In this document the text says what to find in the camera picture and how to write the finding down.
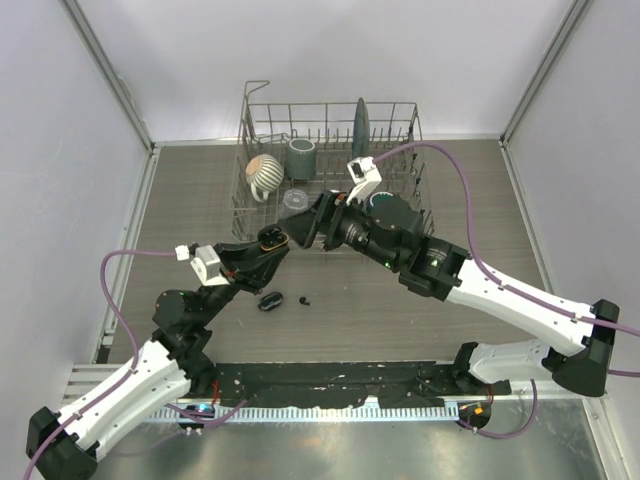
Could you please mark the white slotted cable duct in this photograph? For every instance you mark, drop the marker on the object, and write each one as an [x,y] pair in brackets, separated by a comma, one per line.
[370,411]

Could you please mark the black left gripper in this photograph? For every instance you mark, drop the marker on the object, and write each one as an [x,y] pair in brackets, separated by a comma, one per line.
[245,265]

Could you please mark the grey ceramic cup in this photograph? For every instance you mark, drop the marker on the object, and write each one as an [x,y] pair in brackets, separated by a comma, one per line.
[300,159]

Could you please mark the clear drinking glass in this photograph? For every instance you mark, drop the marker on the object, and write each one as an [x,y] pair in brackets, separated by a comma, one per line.
[294,201]

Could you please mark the grey wire dish rack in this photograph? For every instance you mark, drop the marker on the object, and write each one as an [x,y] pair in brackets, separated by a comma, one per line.
[266,128]

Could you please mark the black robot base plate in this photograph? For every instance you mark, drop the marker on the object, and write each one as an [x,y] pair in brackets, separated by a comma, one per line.
[341,385]

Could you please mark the black earbud charging case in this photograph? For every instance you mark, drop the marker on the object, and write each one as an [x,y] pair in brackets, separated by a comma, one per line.
[270,301]

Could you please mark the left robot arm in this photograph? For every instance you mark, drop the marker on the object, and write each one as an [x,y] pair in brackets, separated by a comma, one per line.
[69,443]

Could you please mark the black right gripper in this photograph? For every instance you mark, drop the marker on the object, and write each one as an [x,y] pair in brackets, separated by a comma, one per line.
[325,218]

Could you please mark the striped beige mug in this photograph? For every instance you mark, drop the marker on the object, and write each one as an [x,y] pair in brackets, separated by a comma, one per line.
[264,175]

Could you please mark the dark green mug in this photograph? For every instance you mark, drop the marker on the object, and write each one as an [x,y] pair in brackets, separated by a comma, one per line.
[379,199]

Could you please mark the dark teal plate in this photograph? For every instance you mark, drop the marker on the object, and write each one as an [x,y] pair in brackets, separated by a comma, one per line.
[361,130]

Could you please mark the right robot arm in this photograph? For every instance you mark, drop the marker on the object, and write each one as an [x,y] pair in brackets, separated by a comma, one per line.
[572,343]

